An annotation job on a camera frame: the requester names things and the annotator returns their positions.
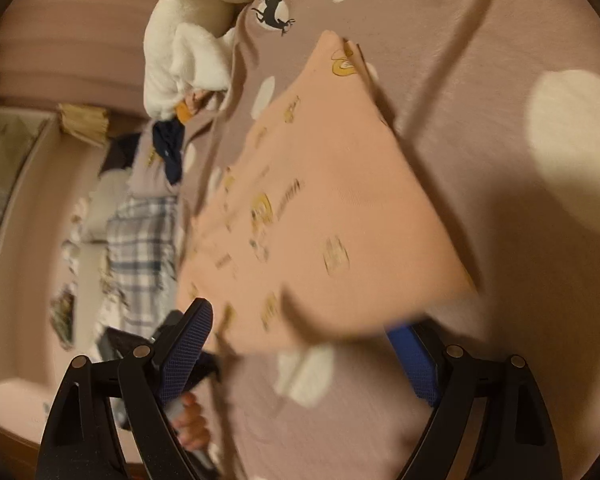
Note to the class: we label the peach cartoon print shirt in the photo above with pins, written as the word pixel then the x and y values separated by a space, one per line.
pixel 320 230

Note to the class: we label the mauve polka dot blanket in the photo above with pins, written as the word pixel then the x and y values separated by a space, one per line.
pixel 495 105

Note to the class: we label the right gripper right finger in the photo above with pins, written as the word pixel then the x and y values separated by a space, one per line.
pixel 516 439

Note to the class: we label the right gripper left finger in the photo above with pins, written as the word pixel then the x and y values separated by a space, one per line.
pixel 80 439

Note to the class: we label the straw tassel bundle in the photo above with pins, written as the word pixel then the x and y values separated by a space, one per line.
pixel 87 123

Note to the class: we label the navy dark garment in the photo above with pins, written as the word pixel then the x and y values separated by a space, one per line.
pixel 167 139

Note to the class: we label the plaid grey blanket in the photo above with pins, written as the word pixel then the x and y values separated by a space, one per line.
pixel 141 260

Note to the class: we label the white plush toy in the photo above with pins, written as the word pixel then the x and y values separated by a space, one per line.
pixel 187 46

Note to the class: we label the person's left hand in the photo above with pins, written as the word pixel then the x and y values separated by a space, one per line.
pixel 190 425

